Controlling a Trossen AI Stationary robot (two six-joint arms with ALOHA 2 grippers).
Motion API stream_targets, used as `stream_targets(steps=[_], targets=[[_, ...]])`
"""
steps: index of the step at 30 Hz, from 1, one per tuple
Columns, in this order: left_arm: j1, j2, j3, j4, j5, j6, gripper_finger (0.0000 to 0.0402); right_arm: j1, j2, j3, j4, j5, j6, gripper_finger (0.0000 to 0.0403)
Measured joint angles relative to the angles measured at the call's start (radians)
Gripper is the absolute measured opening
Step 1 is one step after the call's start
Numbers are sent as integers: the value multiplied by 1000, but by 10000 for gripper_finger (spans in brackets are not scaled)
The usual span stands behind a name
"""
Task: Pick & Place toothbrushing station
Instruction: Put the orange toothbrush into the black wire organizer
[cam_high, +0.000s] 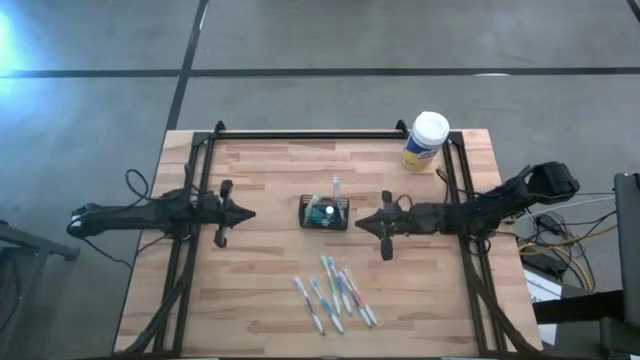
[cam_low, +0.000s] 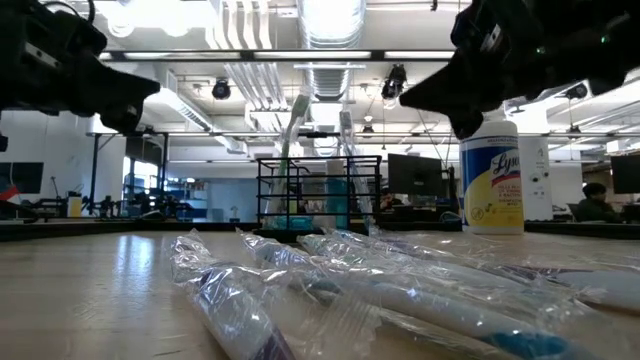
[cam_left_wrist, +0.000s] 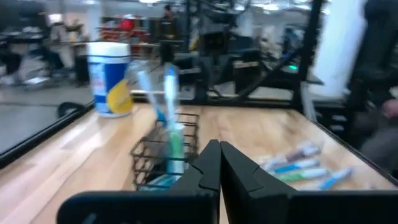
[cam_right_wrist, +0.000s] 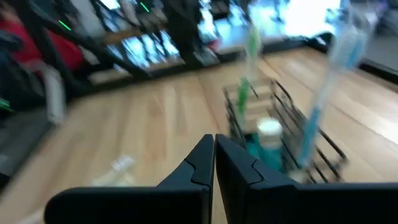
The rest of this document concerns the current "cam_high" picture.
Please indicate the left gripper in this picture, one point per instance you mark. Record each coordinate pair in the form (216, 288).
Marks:
(220, 215)

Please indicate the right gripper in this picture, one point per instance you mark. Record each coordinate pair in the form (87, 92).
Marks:
(415, 218)

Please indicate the green toothbrush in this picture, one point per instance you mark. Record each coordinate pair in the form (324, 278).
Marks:
(331, 287)
(311, 202)

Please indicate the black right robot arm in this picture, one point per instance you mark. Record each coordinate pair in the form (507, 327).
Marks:
(500, 207)

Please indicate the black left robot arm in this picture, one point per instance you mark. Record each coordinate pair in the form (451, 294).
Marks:
(130, 215)

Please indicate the blue yellow wipes canister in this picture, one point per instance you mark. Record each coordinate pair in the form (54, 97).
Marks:
(430, 130)

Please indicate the black power brick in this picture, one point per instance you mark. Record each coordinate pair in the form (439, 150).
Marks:
(542, 261)

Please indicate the white paper sheet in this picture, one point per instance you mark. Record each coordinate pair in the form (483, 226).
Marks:
(540, 286)

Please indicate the black table leg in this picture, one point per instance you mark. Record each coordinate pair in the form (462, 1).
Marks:
(35, 245)

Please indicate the black beam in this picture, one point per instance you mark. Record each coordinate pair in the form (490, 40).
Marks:
(580, 306)

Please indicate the dark box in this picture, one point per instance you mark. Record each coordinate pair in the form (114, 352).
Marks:
(620, 337)

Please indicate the black frame bracket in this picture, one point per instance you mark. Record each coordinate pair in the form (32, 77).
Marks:
(401, 125)
(219, 126)

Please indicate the black aluminium table frame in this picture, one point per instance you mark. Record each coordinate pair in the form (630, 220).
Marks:
(310, 135)

